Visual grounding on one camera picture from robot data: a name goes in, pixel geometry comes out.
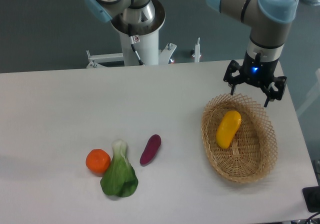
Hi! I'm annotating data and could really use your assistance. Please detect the green bok choy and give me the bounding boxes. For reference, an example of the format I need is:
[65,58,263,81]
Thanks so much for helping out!
[100,139,139,198]

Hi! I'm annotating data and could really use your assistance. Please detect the black device at table edge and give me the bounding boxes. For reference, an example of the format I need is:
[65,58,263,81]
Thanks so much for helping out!
[302,186,320,213]

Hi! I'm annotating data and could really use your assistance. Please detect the yellow mango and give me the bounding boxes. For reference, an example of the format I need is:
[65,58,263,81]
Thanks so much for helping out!
[215,110,242,149]

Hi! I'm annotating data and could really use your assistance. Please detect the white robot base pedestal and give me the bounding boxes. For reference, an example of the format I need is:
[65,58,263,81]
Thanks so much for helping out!
[86,0,177,68]

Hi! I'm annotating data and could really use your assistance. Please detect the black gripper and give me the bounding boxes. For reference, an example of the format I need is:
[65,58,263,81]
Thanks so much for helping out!
[223,52,287,108]

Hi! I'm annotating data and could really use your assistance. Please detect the purple sweet potato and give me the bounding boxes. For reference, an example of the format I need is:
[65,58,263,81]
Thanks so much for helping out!
[139,134,162,166]

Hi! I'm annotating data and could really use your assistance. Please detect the woven wicker basket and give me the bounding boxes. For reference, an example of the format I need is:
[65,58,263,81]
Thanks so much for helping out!
[201,93,278,184]

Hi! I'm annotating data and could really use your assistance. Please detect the white bracket post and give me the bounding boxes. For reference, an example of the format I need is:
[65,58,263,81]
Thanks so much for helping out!
[190,37,202,63]

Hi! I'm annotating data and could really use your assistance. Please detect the black cable on pedestal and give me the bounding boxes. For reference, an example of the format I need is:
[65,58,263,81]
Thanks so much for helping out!
[127,23,145,66]

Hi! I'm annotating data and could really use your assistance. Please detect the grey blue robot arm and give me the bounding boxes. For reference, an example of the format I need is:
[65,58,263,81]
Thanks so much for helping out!
[84,0,299,102]

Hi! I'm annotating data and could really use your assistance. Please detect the orange tangerine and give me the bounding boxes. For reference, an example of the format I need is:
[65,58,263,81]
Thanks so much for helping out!
[85,149,111,174]

